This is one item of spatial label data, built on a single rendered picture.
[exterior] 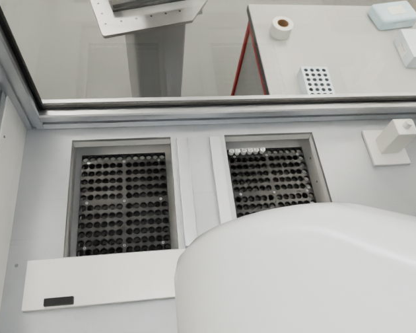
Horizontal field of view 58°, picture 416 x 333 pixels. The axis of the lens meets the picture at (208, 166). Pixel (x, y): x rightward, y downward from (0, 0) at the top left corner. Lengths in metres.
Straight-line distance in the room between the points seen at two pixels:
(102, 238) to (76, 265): 0.09
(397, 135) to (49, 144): 0.70
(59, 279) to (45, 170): 0.22
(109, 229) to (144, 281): 0.15
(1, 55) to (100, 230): 0.35
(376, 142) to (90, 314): 0.67
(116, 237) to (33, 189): 0.18
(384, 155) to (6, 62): 0.75
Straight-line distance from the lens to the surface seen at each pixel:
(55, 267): 0.70
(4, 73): 0.74
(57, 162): 0.80
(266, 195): 0.81
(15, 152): 0.79
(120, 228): 0.76
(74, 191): 0.88
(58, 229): 0.74
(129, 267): 0.68
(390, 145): 0.88
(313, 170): 0.91
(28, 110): 0.80
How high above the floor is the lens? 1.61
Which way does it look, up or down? 60 degrees down
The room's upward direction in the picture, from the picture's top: 12 degrees clockwise
